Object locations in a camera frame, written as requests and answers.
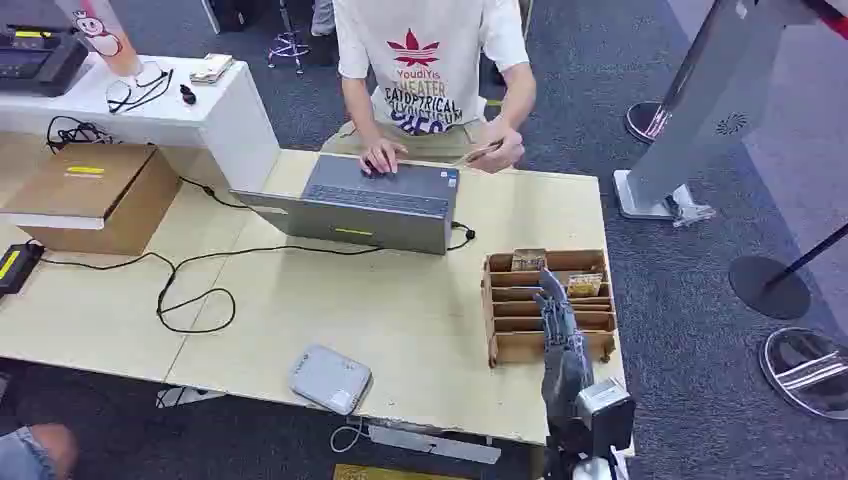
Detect person's left hand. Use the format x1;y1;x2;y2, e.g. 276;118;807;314
468;121;527;176

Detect wooden slotted card box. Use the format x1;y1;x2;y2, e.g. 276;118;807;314
481;248;619;370

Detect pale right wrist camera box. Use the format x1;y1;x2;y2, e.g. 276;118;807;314
574;378;637;460

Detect chrome stool base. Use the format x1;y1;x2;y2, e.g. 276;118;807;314
266;0;312;75

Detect yellow printed card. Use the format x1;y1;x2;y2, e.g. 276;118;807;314
566;272;605;299

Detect person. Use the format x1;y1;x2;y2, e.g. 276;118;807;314
320;0;539;177

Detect black power cable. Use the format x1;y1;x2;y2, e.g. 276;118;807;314
26;176;478;335

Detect black power adapter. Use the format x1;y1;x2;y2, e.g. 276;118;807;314
0;241;46;297

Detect black case with screen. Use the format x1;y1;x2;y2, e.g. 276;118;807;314
0;25;90;99

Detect grey flat router box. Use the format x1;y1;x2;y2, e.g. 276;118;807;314
288;343;374;417

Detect white thin cable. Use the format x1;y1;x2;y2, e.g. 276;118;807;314
329;415;367;456

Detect pink snowman display stand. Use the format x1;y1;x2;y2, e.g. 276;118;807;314
54;0;144;78

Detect grey metal kiosk stand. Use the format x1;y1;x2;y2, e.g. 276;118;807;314
612;0;848;229

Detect chrome round stand base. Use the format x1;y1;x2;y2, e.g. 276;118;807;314
757;325;848;423

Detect black cable bundle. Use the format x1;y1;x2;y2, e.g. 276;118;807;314
45;115;117;155

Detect brown printed card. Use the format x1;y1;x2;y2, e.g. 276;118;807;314
510;248;549;272

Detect seated person's knee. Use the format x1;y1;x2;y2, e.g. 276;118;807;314
0;423;79;480

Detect white cabinet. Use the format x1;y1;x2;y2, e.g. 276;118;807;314
0;52;281;195

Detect person's hand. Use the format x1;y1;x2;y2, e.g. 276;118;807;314
468;121;527;176
359;137;409;178

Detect person's right hand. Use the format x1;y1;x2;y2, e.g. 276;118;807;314
359;137;409;178

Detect grey metal desk bracket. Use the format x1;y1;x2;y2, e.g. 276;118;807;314
366;423;503;466

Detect brown cardboard box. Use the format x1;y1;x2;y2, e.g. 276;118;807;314
0;143;182;257

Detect dark round floor base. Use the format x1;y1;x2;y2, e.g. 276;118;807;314
623;100;674;146

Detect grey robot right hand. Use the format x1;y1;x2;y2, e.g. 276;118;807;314
534;267;596;429

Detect black-framed glasses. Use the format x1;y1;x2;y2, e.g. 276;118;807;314
105;60;176;115

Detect black pole with round base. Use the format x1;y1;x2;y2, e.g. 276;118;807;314
727;221;848;322

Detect grey laptop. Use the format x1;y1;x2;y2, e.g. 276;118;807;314
229;153;462;257

